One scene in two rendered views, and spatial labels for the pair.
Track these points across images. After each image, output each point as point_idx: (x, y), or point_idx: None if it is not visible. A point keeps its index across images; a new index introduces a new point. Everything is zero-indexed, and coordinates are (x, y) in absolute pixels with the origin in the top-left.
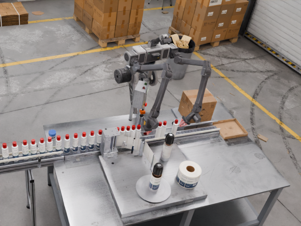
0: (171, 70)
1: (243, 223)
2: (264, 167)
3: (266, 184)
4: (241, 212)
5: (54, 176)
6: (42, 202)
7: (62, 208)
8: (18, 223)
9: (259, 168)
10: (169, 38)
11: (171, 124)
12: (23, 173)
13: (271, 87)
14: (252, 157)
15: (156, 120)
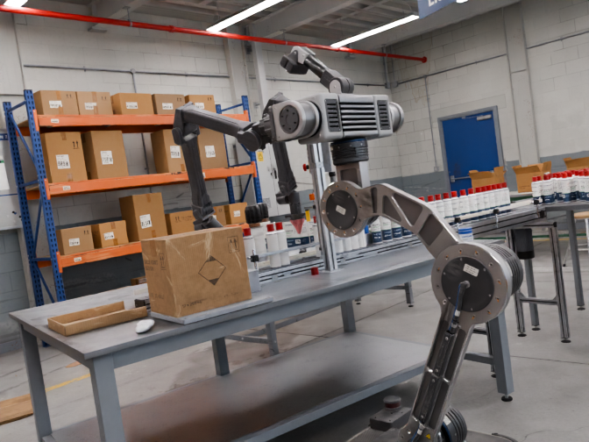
0: (265, 108)
1: (88, 419)
2: (47, 311)
3: (62, 302)
4: (85, 429)
5: (516, 408)
6: (485, 384)
7: (422, 345)
8: (485, 364)
9: (60, 309)
10: (285, 55)
11: (261, 291)
12: (576, 393)
13: None
14: (66, 312)
15: (280, 192)
